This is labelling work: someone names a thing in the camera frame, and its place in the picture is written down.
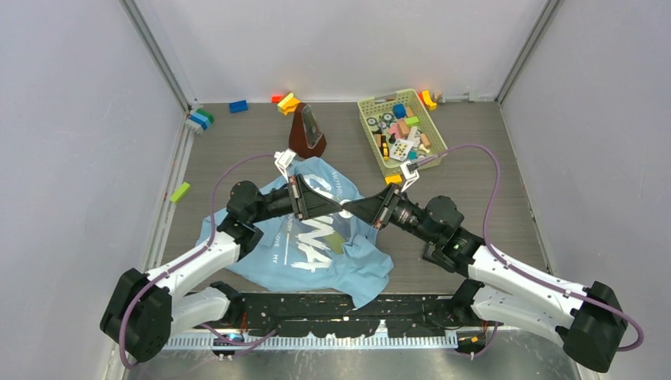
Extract yellow brick near basket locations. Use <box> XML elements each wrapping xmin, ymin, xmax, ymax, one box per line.
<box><xmin>385</xmin><ymin>174</ymin><xmax>404</xmax><ymax>184</ymax></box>

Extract yellow red corner blocks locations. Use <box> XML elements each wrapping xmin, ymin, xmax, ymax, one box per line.
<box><xmin>418</xmin><ymin>90</ymin><xmax>444</xmax><ymax>111</ymax></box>

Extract green plastic basket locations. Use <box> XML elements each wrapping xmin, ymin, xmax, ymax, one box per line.
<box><xmin>357</xmin><ymin>89</ymin><xmax>447</xmax><ymax>177</ymax></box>

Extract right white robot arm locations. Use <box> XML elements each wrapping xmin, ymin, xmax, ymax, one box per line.
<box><xmin>343</xmin><ymin>184</ymin><xmax>628</xmax><ymax>373</ymax></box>

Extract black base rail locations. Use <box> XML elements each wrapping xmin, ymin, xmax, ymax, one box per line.
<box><xmin>208</xmin><ymin>293</ymin><xmax>495</xmax><ymax>338</ymax></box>

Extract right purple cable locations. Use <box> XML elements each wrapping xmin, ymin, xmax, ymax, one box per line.
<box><xmin>411</xmin><ymin>144</ymin><xmax>645</xmax><ymax>360</ymax></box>

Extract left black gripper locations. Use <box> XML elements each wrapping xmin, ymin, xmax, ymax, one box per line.
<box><xmin>250</xmin><ymin>174</ymin><xmax>342</xmax><ymax>225</ymax></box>

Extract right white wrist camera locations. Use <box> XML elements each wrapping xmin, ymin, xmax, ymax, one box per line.
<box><xmin>400</xmin><ymin>161</ymin><xmax>419</xmax><ymax>192</ymax></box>

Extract light blue printed t-shirt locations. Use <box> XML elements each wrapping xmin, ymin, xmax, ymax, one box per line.
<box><xmin>195</xmin><ymin>156</ymin><xmax>395</xmax><ymax>310</ymax></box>

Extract yellow orange toy block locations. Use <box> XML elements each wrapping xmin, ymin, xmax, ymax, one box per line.
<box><xmin>277</xmin><ymin>92</ymin><xmax>301</xmax><ymax>116</ymax></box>

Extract stacked blue green bricks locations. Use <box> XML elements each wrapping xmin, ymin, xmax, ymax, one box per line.
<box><xmin>185</xmin><ymin>108</ymin><xmax>214</xmax><ymax>134</ymax></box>

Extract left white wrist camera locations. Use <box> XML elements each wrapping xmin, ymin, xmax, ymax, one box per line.
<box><xmin>274</xmin><ymin>149</ymin><xmax>297</xmax><ymax>182</ymax></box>

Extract lime green toy brick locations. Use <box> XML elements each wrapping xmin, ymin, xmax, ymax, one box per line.
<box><xmin>169</xmin><ymin>182</ymin><xmax>191</xmax><ymax>203</ymax></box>

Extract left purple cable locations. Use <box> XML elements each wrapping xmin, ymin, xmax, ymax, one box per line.
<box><xmin>118</xmin><ymin>153</ymin><xmax>279</xmax><ymax>369</ymax></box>

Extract blue toy brick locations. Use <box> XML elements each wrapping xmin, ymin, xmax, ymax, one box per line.
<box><xmin>229</xmin><ymin>100</ymin><xmax>248</xmax><ymax>114</ymax></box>

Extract brown metronome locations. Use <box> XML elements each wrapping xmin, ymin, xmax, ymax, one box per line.
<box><xmin>288</xmin><ymin>102</ymin><xmax>327</xmax><ymax>159</ymax></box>

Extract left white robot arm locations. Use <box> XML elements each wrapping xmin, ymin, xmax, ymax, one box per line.
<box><xmin>100</xmin><ymin>175</ymin><xmax>343</xmax><ymax>368</ymax></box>

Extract purple cable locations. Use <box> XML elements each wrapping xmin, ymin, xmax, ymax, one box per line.
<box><xmin>118</xmin><ymin>153</ymin><xmax>279</xmax><ymax>369</ymax></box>
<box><xmin>411</xmin><ymin>144</ymin><xmax>645</xmax><ymax>360</ymax></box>

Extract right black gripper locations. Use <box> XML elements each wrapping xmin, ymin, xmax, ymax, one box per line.
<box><xmin>343</xmin><ymin>183</ymin><xmax>439</xmax><ymax>245</ymax></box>

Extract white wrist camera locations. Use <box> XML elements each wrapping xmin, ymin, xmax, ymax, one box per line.
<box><xmin>400</xmin><ymin>161</ymin><xmax>419</xmax><ymax>192</ymax></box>
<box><xmin>274</xmin><ymin>149</ymin><xmax>297</xmax><ymax>182</ymax></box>

